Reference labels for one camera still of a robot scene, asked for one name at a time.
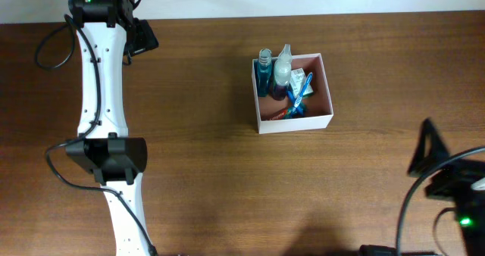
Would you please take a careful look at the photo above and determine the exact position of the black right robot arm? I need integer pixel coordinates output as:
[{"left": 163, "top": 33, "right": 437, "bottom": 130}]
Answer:
[{"left": 357, "top": 118, "right": 484, "bottom": 255}]

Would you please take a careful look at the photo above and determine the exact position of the blue mouthwash bottle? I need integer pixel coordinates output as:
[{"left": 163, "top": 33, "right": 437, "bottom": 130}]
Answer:
[{"left": 256, "top": 48, "right": 272, "bottom": 97}]

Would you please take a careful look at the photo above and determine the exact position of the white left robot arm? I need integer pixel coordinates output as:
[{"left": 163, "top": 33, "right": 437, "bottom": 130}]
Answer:
[{"left": 65, "top": 0, "right": 158, "bottom": 255}]

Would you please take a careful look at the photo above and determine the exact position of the blue disposable razor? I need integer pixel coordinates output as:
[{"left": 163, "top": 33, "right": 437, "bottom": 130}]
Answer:
[{"left": 286, "top": 90, "right": 307, "bottom": 117}]

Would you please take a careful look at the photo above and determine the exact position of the green white soap box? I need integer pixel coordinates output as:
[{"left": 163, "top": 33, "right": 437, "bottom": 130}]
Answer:
[{"left": 289, "top": 68, "right": 314, "bottom": 98}]

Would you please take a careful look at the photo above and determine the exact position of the clear purple spray bottle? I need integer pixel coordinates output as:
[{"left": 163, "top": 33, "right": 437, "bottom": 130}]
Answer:
[{"left": 272, "top": 44, "right": 293, "bottom": 101}]

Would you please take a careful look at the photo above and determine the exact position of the blue white toothbrush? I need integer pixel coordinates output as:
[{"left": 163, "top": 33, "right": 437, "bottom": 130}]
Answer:
[{"left": 293, "top": 73, "right": 313, "bottom": 113}]

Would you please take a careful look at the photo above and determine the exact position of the red green toothpaste tube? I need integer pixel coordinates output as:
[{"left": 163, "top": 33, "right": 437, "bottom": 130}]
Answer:
[{"left": 268, "top": 108, "right": 299, "bottom": 120}]

